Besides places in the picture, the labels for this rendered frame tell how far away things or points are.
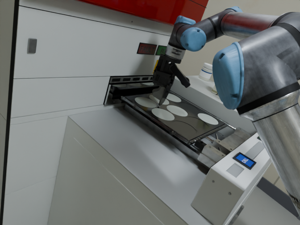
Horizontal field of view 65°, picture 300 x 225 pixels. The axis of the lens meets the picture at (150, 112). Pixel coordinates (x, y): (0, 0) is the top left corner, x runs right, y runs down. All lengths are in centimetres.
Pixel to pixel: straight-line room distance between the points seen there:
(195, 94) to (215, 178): 67
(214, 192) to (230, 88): 32
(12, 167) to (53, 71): 37
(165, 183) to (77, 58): 49
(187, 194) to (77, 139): 43
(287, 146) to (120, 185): 50
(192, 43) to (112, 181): 52
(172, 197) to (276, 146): 35
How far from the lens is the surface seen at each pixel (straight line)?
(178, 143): 92
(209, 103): 120
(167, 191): 72
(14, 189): 104
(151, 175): 74
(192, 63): 299
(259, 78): 44
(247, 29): 69
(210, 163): 84
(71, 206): 107
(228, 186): 63
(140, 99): 102
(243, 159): 75
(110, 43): 90
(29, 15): 73
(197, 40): 81
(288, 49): 48
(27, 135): 89
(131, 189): 75
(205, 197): 68
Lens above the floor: 128
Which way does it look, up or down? 24 degrees down
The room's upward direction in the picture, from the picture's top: 19 degrees clockwise
